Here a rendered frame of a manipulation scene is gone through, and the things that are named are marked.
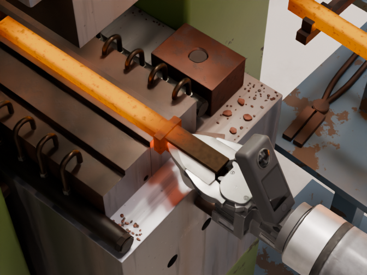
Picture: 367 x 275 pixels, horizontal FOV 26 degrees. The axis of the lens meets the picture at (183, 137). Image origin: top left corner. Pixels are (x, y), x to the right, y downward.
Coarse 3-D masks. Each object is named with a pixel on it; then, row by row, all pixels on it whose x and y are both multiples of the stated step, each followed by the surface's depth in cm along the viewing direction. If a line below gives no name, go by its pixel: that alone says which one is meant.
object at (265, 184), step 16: (256, 144) 97; (240, 160) 97; (256, 160) 97; (272, 160) 99; (256, 176) 97; (272, 176) 99; (256, 192) 99; (272, 192) 100; (288, 192) 102; (272, 208) 100; (288, 208) 103
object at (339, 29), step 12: (300, 0) 129; (312, 0) 129; (300, 12) 129; (312, 12) 128; (324, 12) 128; (324, 24) 127; (336, 24) 126; (348, 24) 126; (336, 36) 126; (348, 36) 125; (360, 36) 125; (348, 48) 126; (360, 48) 124
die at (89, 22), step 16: (16, 0) 85; (48, 0) 80; (64, 0) 78; (80, 0) 78; (96, 0) 80; (112, 0) 82; (128, 0) 85; (32, 16) 85; (48, 16) 82; (64, 16) 80; (80, 16) 79; (96, 16) 82; (112, 16) 84; (64, 32) 82; (80, 32) 81; (96, 32) 83
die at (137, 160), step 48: (0, 0) 126; (0, 48) 120; (96, 48) 120; (0, 96) 116; (48, 96) 115; (144, 96) 115; (48, 144) 111; (96, 144) 110; (144, 144) 110; (96, 192) 106
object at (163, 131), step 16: (0, 32) 121; (16, 32) 120; (32, 32) 120; (32, 48) 118; (48, 48) 118; (48, 64) 117; (64, 64) 116; (80, 64) 116; (80, 80) 114; (96, 80) 114; (96, 96) 113; (112, 96) 112; (128, 96) 112; (128, 112) 111; (144, 112) 111; (144, 128) 110; (160, 128) 109; (176, 128) 109; (160, 144) 108; (176, 144) 107; (192, 144) 107; (208, 160) 106; (224, 160) 106
